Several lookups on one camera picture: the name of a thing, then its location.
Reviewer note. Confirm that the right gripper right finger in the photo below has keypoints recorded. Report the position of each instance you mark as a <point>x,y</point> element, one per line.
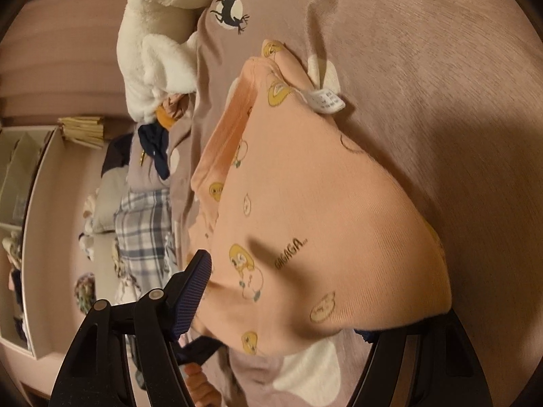
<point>447,371</point>

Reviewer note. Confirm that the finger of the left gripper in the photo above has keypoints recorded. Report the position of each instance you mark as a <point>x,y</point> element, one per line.
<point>197,351</point>

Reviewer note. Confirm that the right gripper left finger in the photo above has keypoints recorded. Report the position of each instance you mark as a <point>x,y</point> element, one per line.
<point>95,371</point>

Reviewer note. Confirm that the peach cartoon print baby garment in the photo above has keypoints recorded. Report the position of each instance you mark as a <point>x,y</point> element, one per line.
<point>308,234</point>

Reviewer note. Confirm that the person's left hand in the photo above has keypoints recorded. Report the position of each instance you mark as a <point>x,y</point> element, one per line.
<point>202,392</point>

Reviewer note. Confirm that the green patterned item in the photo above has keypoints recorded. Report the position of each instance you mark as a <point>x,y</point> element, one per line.
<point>85,292</point>

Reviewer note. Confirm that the white printed shirt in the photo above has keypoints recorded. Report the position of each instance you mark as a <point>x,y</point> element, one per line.
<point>128,290</point>

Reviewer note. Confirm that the plush toys on headboard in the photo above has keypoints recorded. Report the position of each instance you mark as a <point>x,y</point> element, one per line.
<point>86,237</point>

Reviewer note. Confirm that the grey plaid pillow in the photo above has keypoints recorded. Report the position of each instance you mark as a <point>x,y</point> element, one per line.
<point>145,238</point>

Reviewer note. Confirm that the beige headboard cushion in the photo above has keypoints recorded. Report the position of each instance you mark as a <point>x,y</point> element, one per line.
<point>112,188</point>

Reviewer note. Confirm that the mauve pillow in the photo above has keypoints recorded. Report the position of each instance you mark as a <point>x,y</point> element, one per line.
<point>142,175</point>

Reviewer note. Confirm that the dark cushion near headboard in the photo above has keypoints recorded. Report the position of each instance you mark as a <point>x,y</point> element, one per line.
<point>118,153</point>

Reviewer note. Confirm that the navy blue garment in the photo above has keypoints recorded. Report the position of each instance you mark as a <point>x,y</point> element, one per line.
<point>154,139</point>

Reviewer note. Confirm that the mustard orange garment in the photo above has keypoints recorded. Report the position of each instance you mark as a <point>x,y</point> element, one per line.
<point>165,119</point>

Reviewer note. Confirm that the fringed lamp shade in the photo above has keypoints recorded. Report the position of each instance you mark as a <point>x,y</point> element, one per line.
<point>87,131</point>

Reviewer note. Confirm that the mauve polka dot blanket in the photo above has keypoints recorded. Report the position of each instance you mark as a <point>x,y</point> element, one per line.
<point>447,95</point>

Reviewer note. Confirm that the white fluffy fleece garment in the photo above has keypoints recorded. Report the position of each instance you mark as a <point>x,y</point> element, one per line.
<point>156,52</point>

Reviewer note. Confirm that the pink curtain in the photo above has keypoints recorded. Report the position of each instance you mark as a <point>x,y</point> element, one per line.
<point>58,59</point>

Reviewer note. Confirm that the white wall shelf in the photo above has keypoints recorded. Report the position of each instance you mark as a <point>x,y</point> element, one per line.
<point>30,158</point>

